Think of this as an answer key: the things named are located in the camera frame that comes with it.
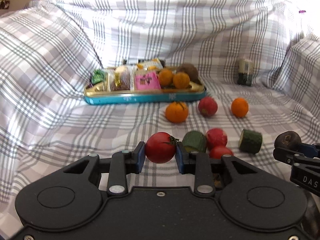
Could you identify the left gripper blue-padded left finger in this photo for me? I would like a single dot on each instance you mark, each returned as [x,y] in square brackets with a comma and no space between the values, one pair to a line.
[124,163]

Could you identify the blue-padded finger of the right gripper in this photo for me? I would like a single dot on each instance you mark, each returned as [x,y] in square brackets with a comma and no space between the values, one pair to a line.
[285,155]
[309,150]

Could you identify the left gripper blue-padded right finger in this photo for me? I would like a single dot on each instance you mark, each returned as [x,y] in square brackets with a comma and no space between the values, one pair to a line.
[198,164]

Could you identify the dark purple passion fruit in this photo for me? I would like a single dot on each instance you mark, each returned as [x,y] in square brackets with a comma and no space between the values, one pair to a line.
[288,140]

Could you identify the cucumber piece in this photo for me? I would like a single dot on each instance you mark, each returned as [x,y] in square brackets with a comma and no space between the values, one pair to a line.
[194,141]
[250,141]

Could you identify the red tomato with stem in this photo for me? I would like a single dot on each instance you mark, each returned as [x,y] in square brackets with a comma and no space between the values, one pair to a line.
[160,147]

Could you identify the orange tangerine with stem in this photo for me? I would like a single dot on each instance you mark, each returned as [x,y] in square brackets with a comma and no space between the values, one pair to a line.
[176,112]

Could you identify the red radish near tray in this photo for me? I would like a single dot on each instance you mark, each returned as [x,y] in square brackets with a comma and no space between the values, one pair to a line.
[207,106]

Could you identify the orange tangerine on right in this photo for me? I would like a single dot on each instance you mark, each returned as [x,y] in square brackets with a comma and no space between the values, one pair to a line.
[239,107]

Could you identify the teal and gold tin tray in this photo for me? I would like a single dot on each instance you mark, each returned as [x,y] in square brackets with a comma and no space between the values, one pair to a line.
[100,93]

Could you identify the brown snack in clear wrapper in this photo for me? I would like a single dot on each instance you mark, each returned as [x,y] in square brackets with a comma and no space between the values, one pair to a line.
[119,79]

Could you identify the pink snack packet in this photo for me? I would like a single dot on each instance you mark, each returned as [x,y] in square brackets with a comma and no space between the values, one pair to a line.
[146,80]

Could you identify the right tangerine in tray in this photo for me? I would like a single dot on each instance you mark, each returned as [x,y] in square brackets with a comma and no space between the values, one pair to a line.
[181,80]

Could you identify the tangerine in tray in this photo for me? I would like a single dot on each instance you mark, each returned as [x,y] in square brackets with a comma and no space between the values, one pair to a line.
[181,80]
[165,77]

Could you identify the brown kiwi in tray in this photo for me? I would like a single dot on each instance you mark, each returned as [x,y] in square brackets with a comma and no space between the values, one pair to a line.
[191,70]

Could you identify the green wrapped candy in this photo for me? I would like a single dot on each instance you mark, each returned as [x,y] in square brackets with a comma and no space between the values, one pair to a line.
[98,76]

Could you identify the left tangerine in tray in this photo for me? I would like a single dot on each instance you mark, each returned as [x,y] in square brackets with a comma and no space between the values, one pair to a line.
[165,77]

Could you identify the grey plaid sofa cover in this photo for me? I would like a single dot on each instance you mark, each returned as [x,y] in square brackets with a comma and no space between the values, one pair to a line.
[50,48]

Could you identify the yellow white snack packet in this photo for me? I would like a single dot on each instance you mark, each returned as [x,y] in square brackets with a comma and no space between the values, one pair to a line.
[153,64]

